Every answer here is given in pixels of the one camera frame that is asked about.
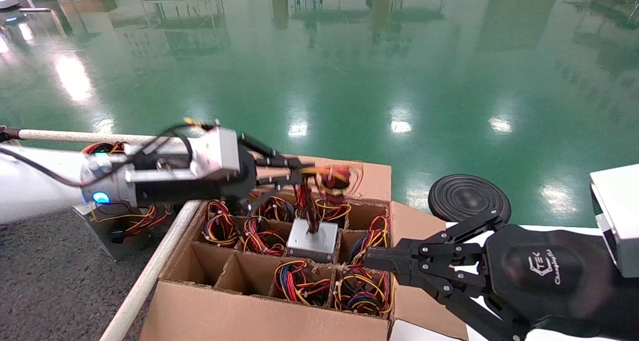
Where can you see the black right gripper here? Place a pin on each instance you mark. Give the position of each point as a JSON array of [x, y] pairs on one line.
[[549, 281]]

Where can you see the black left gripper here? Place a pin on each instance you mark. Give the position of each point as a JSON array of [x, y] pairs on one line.
[[199, 191]]

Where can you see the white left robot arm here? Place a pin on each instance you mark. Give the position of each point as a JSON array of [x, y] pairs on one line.
[[30, 186]]

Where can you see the brown cardboard divider box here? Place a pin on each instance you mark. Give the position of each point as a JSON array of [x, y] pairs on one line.
[[249, 316]]

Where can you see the white flat platform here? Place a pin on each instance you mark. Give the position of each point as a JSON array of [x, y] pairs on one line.
[[409, 336]]

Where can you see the black round stool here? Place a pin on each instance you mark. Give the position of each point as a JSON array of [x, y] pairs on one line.
[[464, 196]]

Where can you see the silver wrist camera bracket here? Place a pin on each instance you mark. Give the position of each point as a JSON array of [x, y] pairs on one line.
[[219, 151]]

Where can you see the white frame pipe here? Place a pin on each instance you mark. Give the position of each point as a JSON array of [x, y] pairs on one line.
[[145, 286], [60, 135]]

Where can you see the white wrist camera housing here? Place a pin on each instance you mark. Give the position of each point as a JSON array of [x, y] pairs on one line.
[[619, 211]]

